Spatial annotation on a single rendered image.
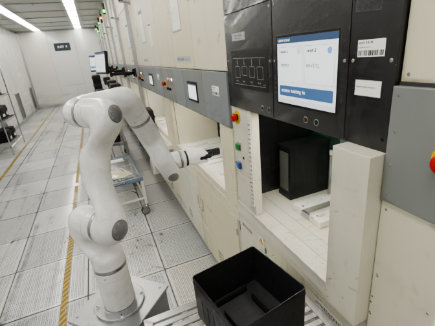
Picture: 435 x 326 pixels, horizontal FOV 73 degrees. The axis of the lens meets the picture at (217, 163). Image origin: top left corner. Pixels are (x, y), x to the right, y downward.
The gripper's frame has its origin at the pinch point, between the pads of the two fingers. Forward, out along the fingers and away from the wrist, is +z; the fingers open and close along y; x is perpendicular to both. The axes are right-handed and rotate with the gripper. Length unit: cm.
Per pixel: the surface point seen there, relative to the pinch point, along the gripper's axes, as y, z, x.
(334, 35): 63, 12, 47
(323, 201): 24, 47, -30
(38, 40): -1320, -217, 146
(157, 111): -289, 26, -27
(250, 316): 57, -14, -43
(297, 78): 48, 12, 35
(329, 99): 62, 12, 30
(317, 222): 37, 32, -31
